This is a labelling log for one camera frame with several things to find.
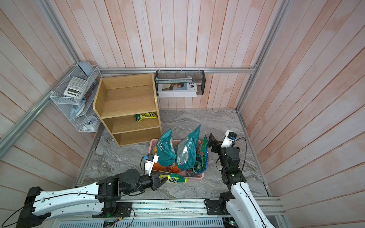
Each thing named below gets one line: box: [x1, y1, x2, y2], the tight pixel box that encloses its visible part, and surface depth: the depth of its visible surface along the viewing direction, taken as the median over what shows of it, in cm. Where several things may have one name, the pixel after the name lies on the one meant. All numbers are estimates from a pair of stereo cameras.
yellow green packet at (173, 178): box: [159, 172, 188, 184], surface depth 66 cm
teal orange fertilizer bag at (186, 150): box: [175, 124, 202, 171], surface depth 76 cm
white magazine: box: [157, 82, 198, 98], surface depth 96 cm
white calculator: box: [63, 76, 89, 100], surface depth 77 cm
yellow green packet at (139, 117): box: [134, 112, 158, 123], surface depth 90 cm
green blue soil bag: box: [186, 134, 209, 178], surface depth 74 cm
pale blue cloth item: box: [69, 101, 87, 121], surface depth 83 cm
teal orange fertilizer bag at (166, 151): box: [155, 129, 176, 167], surface depth 76 cm
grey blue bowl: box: [77, 60, 95, 77], surface depth 84 cm
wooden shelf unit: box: [92, 72, 163, 147], surface depth 87 cm
